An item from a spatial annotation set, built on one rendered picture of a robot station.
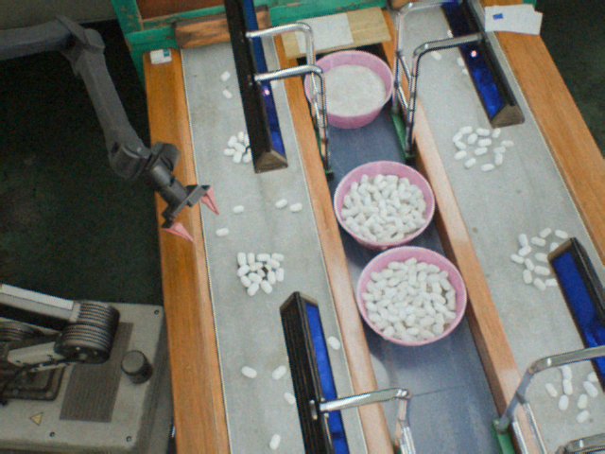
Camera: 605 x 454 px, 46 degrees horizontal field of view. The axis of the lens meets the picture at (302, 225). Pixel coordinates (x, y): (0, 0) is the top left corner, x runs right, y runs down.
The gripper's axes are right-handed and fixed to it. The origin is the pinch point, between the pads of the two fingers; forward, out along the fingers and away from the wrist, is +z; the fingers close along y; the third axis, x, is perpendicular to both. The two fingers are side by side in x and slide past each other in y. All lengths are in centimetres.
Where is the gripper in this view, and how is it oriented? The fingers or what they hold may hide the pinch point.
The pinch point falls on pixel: (203, 226)
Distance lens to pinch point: 176.4
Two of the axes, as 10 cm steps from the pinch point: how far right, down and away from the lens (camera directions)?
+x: 5.8, 0.1, -8.1
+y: -5.7, 7.1, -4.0
